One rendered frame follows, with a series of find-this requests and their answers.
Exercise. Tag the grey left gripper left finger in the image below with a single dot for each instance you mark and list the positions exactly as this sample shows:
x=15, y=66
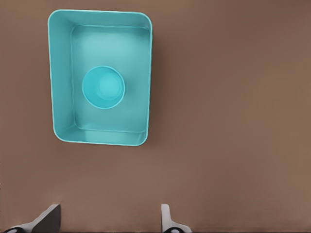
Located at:
x=45, y=221

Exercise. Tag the teal rectangular box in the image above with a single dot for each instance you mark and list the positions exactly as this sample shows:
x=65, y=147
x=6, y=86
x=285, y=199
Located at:
x=62, y=72

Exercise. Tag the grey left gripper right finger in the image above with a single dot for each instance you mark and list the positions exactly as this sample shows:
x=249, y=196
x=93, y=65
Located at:
x=167, y=219

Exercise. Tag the teal cup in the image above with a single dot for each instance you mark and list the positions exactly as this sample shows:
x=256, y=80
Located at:
x=103, y=87

